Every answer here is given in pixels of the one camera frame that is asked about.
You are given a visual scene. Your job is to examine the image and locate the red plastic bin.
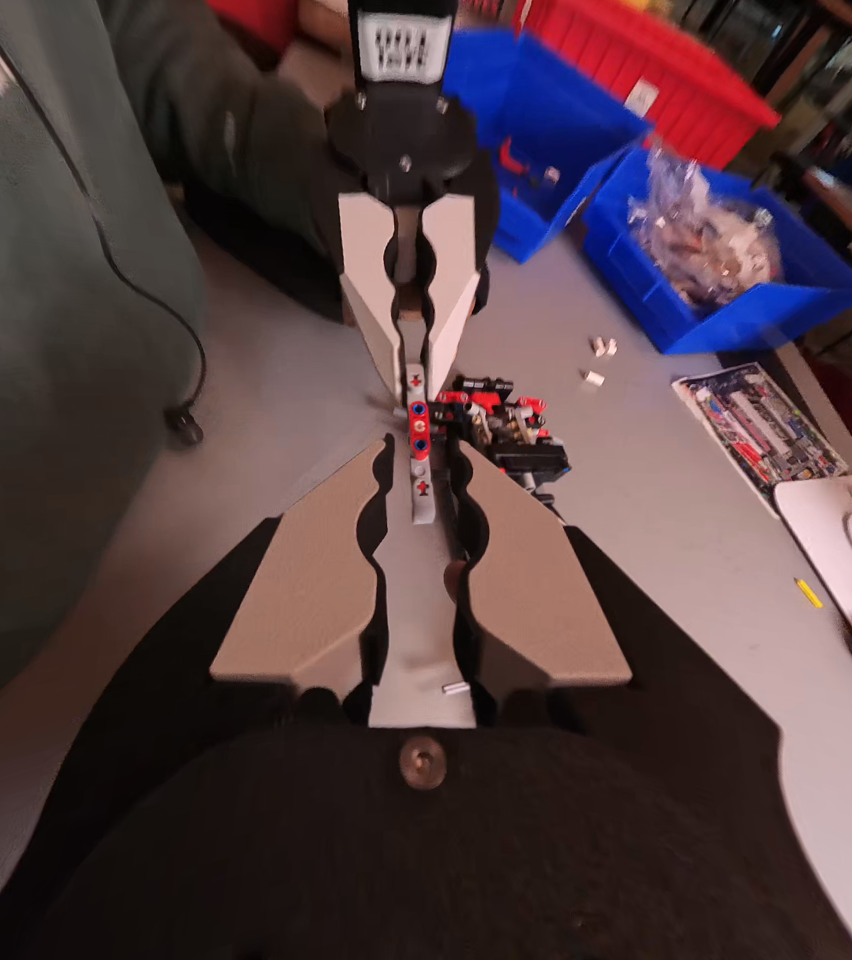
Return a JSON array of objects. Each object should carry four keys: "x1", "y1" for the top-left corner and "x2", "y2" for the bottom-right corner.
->
[
  {"x1": 512, "y1": 0, "x2": 784, "y2": 173},
  {"x1": 204, "y1": 0, "x2": 301, "y2": 55}
]

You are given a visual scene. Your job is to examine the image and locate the lego car chassis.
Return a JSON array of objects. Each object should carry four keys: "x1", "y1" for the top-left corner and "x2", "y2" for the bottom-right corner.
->
[{"x1": 426, "y1": 373, "x2": 574, "y2": 696}]

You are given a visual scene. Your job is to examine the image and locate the holographic sticker sheet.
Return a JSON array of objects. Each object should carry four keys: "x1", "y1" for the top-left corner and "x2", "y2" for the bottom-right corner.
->
[{"x1": 671, "y1": 361, "x2": 851, "y2": 519}]

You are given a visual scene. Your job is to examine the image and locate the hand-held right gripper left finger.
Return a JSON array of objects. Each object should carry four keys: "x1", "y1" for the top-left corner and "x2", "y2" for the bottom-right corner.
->
[{"x1": 208, "y1": 437, "x2": 397, "y2": 702}]

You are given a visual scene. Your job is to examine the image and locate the person in green hoodie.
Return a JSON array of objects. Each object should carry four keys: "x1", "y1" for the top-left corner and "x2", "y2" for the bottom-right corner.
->
[{"x1": 0, "y1": 0, "x2": 209, "y2": 742}]

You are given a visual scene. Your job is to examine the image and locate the blue plastic bin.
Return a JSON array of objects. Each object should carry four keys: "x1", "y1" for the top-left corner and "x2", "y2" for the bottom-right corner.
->
[
  {"x1": 581, "y1": 145, "x2": 852, "y2": 357},
  {"x1": 441, "y1": 30, "x2": 656, "y2": 266}
]

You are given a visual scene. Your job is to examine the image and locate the grey lego beam red link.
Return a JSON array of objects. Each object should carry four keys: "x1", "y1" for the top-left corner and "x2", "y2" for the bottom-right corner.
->
[{"x1": 404, "y1": 363, "x2": 442, "y2": 526}]

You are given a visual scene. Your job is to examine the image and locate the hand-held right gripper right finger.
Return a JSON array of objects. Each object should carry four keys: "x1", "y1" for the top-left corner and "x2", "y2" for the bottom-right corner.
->
[{"x1": 450, "y1": 439, "x2": 634, "y2": 710}]

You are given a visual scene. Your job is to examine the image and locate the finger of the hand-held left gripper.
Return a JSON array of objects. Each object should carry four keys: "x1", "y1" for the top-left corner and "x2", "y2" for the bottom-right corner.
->
[
  {"x1": 420, "y1": 192, "x2": 484, "y2": 385},
  {"x1": 338, "y1": 192, "x2": 407, "y2": 408}
]

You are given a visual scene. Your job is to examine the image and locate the black thin cable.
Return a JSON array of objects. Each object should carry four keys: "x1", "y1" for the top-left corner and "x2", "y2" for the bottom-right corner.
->
[{"x1": 0, "y1": 0, "x2": 208, "y2": 450}]

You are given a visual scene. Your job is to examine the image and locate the clear bags of lego parts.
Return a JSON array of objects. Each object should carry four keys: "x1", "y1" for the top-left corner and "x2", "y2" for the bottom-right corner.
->
[{"x1": 624, "y1": 145, "x2": 786, "y2": 313}]

